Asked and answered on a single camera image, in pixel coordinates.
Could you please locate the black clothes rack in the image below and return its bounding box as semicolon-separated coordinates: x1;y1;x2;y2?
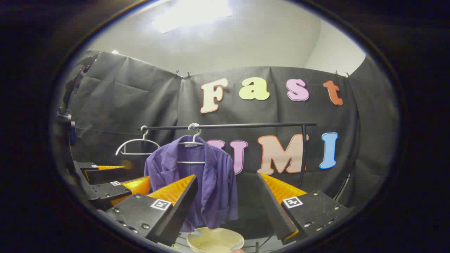
139;122;317;188

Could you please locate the cream laundry hamper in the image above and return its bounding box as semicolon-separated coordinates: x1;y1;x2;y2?
186;227;245;253

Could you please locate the white clothes hanger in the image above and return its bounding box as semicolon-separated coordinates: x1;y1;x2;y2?
177;123;206;164

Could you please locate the empty white hanger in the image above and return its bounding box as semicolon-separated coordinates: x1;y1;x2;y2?
115;125;161;156

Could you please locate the purple knit jacket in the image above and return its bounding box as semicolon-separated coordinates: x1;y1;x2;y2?
144;135;239;232

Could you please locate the ceiling light panel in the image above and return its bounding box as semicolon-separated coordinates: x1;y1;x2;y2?
151;0;232;34

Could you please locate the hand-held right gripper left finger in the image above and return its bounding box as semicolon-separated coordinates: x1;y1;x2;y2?
105;174;199;247

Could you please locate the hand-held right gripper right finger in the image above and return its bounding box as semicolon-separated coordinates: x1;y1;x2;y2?
257;173;353;246

